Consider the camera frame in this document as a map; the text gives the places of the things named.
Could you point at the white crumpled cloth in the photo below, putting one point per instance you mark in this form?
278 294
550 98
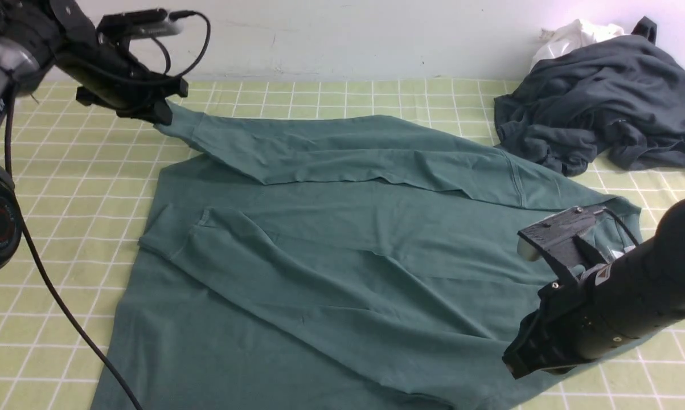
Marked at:
577 34

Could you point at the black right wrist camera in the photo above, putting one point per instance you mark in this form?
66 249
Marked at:
559 240

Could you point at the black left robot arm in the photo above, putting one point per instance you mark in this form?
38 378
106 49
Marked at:
37 36

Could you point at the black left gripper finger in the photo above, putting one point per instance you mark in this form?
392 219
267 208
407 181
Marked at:
155 113

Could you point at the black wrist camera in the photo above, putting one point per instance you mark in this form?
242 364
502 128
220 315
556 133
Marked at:
559 240
142 24

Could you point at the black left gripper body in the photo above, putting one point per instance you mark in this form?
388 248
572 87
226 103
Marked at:
108 71

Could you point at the dark grey crumpled garment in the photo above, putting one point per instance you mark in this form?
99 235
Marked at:
624 97

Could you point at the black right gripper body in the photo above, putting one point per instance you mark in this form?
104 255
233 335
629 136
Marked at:
565 332

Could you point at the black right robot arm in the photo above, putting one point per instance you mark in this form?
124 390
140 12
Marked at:
596 305

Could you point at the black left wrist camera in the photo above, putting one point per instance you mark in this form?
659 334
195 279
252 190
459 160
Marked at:
142 24

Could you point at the green long-sleeve shirt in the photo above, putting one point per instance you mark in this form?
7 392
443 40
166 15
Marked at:
362 263

